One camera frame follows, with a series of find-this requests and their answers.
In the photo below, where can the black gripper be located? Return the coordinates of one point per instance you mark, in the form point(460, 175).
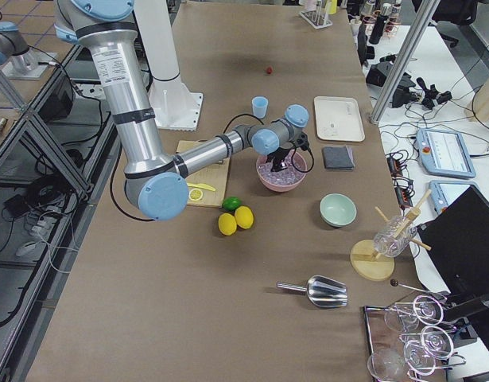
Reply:
point(282, 154)

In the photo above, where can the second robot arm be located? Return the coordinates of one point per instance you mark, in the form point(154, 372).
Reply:
point(17, 60)

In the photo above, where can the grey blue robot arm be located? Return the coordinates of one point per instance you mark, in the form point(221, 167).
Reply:
point(131, 45)

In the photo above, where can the clear ice cubes pile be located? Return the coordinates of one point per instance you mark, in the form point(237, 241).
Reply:
point(293, 171)

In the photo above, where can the light blue cup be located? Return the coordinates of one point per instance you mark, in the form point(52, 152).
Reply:
point(259, 106)

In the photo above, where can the wooden cup drying stand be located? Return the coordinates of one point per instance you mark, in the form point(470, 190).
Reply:
point(370, 264)

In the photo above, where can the steel ice scoop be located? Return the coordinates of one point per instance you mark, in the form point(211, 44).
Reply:
point(322, 292)

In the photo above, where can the pink bowl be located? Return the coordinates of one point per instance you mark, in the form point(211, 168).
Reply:
point(282, 184)

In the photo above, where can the grey folded cloth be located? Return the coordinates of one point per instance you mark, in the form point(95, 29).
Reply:
point(338, 158)

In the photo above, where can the wooden cutting board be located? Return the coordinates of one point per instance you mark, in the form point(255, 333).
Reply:
point(212, 179)

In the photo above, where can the green lime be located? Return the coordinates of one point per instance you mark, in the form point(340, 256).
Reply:
point(230, 204)

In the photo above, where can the yellow lemon upper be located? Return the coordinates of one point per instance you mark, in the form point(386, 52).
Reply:
point(244, 217)

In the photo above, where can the yellow lemon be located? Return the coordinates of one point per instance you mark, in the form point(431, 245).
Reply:
point(244, 217)
point(227, 224)

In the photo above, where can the cream rabbit tray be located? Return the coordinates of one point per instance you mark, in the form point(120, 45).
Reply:
point(338, 119)

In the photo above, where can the light green bowl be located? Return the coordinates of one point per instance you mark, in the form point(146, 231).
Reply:
point(337, 210)

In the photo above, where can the yellow plastic knife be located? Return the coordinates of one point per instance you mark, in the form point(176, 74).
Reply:
point(202, 186)

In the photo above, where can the yellow lemon lower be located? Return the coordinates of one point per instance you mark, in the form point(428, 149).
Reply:
point(227, 224)

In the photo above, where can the lemon slice lower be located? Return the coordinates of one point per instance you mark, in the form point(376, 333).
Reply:
point(195, 194)

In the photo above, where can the clear glass on stand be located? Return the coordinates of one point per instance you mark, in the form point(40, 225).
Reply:
point(394, 237)

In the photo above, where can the blue teach pendant upper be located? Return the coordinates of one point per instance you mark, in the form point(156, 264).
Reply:
point(444, 153)

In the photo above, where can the blue teach pendant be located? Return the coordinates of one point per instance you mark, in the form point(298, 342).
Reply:
point(444, 153)
point(444, 193)

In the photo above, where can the blue teach pendant lower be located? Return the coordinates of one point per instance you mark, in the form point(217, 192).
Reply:
point(444, 193)

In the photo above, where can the black monitor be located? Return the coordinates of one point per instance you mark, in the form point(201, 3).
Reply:
point(459, 241)

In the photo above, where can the wine glass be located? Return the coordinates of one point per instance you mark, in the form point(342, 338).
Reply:
point(408, 316)

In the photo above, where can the black glass rack tray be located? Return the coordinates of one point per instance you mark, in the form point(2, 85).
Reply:
point(407, 350)

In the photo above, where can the aluminium frame post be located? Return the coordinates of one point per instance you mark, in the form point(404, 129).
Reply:
point(409, 45)

